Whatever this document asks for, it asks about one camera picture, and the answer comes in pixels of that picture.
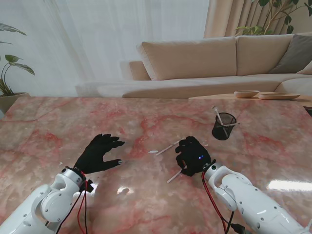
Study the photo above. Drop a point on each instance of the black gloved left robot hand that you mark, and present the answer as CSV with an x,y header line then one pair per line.
x,y
93,157

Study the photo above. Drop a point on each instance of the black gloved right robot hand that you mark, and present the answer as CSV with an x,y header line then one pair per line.
x,y
192,158

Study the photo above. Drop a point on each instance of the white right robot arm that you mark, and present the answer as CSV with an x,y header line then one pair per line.
x,y
243,195

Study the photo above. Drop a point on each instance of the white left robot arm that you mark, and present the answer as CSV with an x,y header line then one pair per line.
x,y
53,202

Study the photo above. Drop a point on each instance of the black mesh brush holder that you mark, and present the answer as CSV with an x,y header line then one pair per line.
x,y
219,135

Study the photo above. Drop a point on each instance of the wooden bowl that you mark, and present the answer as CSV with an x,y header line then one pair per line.
x,y
246,93

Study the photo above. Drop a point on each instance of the beige sofa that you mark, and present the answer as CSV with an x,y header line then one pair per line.
x,y
195,61

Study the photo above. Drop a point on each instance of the beige plant pot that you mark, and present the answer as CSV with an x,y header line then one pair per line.
x,y
12,101

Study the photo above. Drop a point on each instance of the flat wooden tray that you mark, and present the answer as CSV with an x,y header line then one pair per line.
x,y
278,96

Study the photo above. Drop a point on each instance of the large leaf green houseplant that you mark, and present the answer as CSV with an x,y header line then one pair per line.
x,y
23,67

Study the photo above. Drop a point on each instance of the white sheer curtain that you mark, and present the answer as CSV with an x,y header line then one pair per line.
x,y
97,36

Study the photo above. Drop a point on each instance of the tall branching green plant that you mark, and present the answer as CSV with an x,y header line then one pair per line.
x,y
251,30

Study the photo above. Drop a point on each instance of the cream sofa cushion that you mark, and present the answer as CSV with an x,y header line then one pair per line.
x,y
306,70

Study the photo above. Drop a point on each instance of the grey sofa cushion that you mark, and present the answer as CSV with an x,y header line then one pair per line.
x,y
296,56

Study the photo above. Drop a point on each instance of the beige curtain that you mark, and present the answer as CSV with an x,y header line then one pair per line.
x,y
229,17

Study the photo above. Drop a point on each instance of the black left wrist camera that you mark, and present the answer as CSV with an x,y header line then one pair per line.
x,y
89,186

